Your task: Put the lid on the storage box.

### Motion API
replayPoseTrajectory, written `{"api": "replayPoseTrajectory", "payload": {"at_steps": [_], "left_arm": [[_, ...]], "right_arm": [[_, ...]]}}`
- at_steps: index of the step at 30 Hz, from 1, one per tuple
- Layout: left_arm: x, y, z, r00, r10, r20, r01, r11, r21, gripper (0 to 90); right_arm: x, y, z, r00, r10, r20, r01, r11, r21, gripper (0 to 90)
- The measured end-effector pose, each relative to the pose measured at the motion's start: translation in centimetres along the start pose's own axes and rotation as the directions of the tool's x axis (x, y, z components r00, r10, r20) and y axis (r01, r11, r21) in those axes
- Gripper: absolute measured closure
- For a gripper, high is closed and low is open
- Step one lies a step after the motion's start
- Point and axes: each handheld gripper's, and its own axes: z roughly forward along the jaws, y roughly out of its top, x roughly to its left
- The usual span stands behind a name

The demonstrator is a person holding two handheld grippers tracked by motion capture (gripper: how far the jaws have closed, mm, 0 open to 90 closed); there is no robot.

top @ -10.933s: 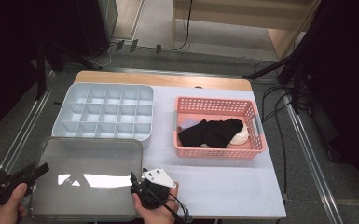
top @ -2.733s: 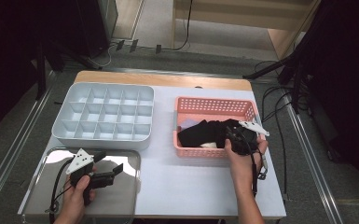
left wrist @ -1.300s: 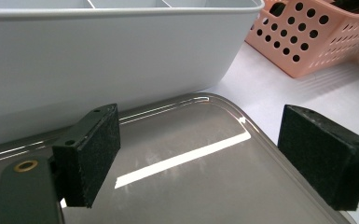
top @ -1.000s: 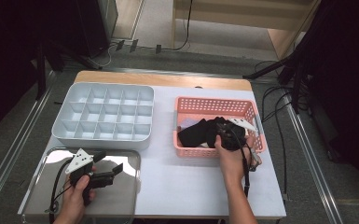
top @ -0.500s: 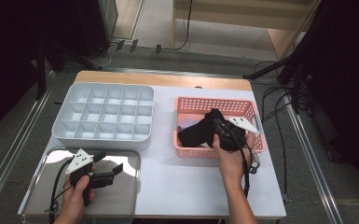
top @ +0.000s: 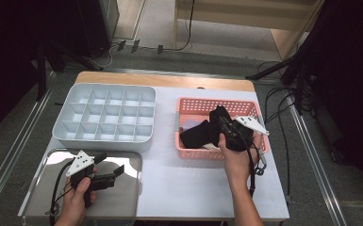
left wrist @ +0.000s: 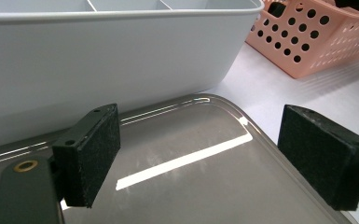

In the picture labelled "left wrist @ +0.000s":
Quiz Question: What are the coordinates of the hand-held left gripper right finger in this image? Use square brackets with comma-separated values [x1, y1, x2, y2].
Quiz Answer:
[277, 105, 359, 212]

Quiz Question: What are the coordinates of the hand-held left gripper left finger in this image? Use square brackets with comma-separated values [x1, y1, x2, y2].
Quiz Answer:
[51, 103, 121, 209]

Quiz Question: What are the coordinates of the pink perforated basket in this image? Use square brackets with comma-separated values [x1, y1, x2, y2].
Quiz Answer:
[245, 0, 359, 79]

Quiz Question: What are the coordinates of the white divided organizer box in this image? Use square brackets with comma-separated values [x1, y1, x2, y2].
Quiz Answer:
[0, 0, 265, 152]

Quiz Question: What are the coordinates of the shiny metal tray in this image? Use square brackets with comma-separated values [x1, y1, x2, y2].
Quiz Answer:
[0, 92, 359, 224]

